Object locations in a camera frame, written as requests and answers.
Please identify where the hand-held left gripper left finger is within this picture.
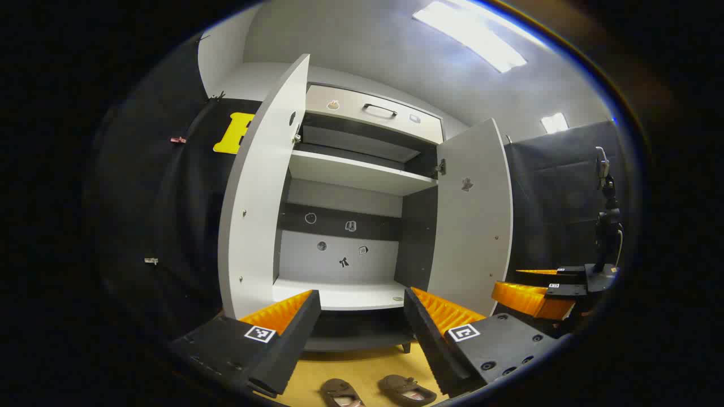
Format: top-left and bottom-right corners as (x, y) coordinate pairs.
(169, 289), (322, 397)

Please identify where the grey cabinet drawer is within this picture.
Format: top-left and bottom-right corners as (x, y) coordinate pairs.
(305, 84), (445, 145)

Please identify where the grey shoe cabinet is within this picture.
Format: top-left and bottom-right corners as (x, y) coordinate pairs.
(273, 82), (447, 354)

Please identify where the small ceiling light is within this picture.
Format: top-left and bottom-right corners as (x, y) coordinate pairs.
(540, 112), (570, 135)

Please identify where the brown fuzzy shoe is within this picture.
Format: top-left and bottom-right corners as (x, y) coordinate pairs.
(378, 374), (438, 407)
(320, 378), (366, 407)

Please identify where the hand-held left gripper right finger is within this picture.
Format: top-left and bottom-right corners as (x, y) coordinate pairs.
(403, 286), (562, 398)

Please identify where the grey cabinet door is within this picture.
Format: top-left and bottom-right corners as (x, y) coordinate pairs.
(427, 118), (514, 317)
(218, 54), (311, 321)

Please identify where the black backdrop cloth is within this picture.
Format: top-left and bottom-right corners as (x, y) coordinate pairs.
(93, 34), (221, 340)
(161, 97), (264, 317)
(503, 120), (628, 283)

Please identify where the long ceiling light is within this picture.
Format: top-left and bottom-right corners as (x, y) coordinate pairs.
(412, 0), (528, 74)

